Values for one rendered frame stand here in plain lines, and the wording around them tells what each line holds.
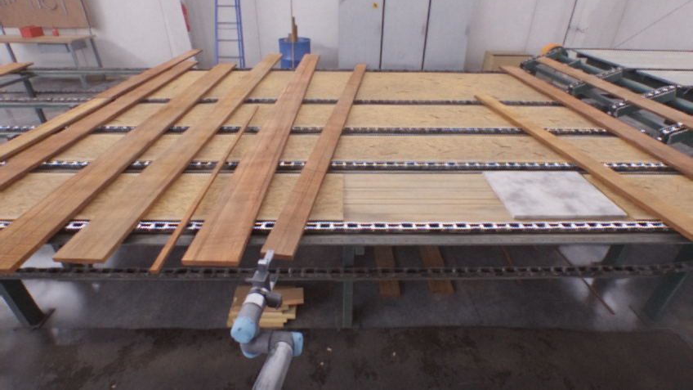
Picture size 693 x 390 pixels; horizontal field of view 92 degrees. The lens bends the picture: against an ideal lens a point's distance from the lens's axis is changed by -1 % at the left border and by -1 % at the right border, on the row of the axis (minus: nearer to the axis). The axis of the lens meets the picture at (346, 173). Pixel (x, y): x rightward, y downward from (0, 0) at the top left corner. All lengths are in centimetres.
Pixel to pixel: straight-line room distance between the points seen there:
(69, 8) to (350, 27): 530
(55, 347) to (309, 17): 633
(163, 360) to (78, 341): 57
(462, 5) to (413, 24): 91
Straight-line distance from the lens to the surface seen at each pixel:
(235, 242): 160
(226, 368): 227
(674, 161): 311
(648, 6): 959
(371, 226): 168
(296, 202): 179
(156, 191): 210
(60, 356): 273
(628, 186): 254
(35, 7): 917
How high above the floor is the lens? 189
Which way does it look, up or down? 30 degrees down
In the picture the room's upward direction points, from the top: 1 degrees clockwise
